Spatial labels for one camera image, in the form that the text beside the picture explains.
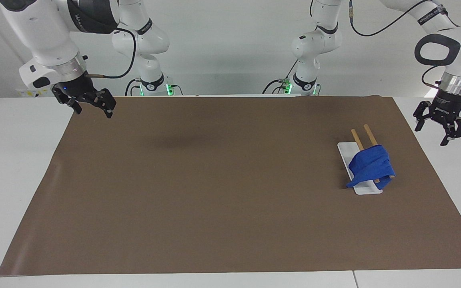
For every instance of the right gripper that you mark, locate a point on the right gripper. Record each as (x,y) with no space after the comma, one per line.
(77,88)

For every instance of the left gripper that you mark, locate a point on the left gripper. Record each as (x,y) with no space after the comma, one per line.
(450,106)

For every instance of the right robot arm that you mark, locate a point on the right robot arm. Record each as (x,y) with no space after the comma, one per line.
(42,36)

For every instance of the blue towel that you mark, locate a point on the blue towel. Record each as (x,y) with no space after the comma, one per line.
(368,166)

